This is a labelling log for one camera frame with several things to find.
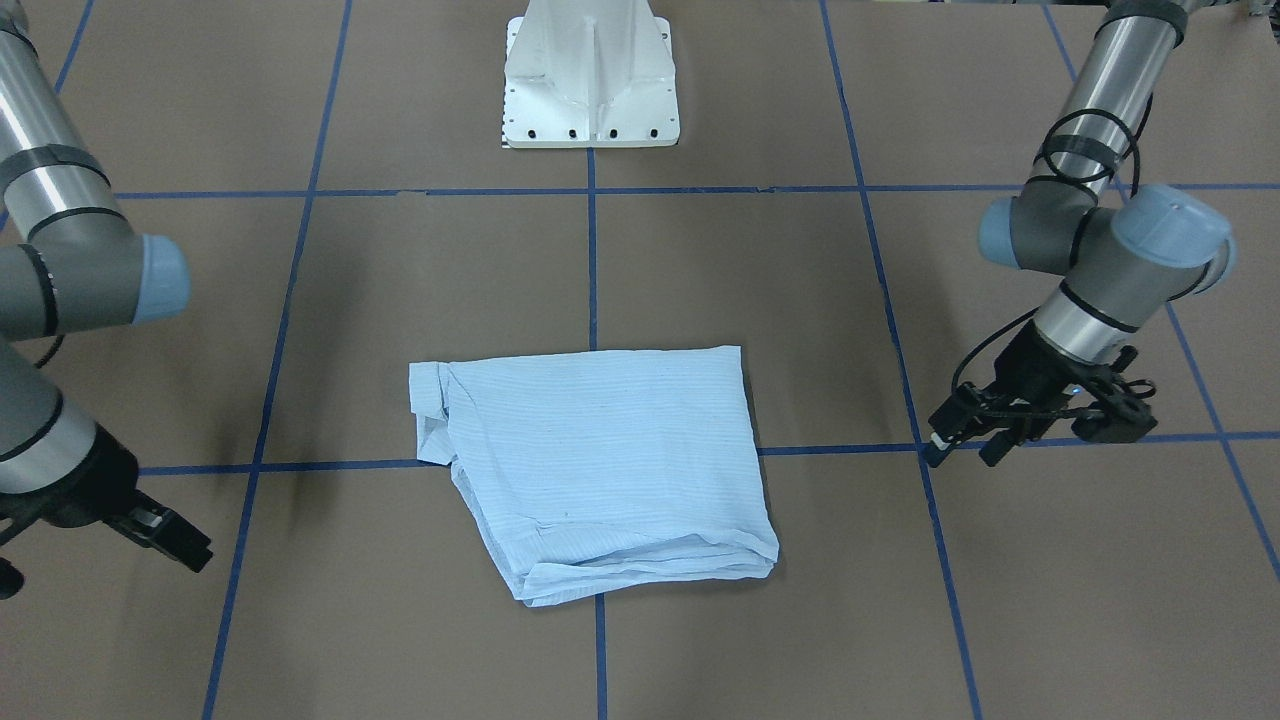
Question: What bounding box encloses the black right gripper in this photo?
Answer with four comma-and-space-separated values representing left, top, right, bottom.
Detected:
1, 425, 214, 573

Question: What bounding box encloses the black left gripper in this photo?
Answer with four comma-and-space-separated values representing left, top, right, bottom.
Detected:
923, 320, 1085, 468

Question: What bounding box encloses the light blue striped shirt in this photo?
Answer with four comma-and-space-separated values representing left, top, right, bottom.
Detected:
407, 345, 780, 609

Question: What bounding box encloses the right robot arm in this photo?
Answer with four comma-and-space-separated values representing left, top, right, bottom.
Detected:
1, 1, 212, 571

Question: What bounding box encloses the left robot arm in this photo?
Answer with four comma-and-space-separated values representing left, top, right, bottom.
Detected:
919, 1, 1270, 469

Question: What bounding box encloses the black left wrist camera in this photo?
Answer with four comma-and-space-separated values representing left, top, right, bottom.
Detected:
1070, 345, 1158, 445

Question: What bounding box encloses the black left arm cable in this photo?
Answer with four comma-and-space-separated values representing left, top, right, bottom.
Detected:
1033, 95, 1153, 201

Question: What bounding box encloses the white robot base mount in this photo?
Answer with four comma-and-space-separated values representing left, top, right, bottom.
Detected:
500, 1, 681, 149

